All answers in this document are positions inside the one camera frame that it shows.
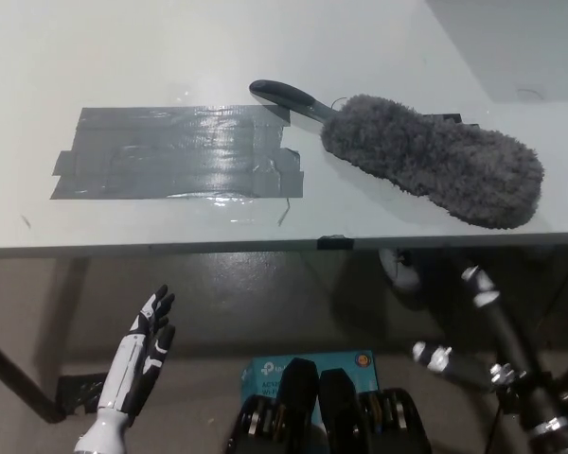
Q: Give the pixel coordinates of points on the grey duct tape patch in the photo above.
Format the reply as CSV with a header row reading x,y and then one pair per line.
x,y
170,151

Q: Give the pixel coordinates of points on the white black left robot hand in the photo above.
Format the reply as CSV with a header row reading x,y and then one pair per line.
x,y
132,359

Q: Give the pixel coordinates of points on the teal router box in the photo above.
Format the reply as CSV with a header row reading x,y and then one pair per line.
x,y
265,373

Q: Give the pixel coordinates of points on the dark table leg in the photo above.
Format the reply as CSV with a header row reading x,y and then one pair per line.
x,y
23,378

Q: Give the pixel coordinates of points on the black robot torso blocks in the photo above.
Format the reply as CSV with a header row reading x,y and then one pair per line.
x,y
331,411

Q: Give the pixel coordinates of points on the small black tape strip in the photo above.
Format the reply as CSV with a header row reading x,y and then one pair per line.
x,y
336,242

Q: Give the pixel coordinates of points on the black floor tape patch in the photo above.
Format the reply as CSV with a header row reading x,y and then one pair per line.
x,y
83,392

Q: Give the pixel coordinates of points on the white shoe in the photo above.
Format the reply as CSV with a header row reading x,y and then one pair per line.
x,y
402,274

